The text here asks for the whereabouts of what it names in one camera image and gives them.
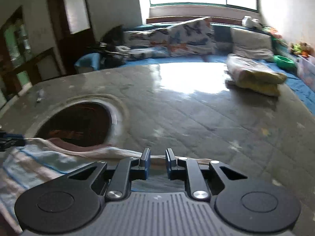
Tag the long butterfly cushion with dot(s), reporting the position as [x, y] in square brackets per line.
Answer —
[147, 44]

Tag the large butterfly pillow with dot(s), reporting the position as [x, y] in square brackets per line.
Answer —
[194, 37]

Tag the colourful plush toys pile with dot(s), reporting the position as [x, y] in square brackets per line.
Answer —
[302, 48]

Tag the white plush toy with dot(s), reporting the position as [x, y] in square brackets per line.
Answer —
[251, 23]

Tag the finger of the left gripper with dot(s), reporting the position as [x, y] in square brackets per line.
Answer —
[8, 140]

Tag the folded yellow grey blanket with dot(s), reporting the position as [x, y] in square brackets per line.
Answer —
[249, 74]

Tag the clear plastic storage box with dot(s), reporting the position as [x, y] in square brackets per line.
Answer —
[306, 70]

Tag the green plastic bowl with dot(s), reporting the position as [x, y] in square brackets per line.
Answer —
[284, 63]

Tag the black bag on sofa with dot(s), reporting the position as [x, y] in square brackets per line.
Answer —
[110, 50]

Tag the blue beige striped shirt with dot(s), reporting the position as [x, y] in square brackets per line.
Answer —
[42, 160]

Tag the dark wooden door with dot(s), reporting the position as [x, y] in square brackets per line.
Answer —
[72, 28]

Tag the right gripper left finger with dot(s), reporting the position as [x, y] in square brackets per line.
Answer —
[128, 170]

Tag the blue corner sofa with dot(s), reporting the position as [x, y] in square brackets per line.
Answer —
[94, 61]

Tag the dark wooden display cabinet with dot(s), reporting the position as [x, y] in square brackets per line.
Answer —
[20, 68]

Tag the round black induction cooktop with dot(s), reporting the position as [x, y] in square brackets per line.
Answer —
[84, 124]

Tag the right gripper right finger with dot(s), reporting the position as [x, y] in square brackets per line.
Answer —
[188, 171]

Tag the grey white pillow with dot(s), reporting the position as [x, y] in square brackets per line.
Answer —
[252, 45]

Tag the black marker pen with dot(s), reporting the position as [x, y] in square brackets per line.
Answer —
[40, 95]

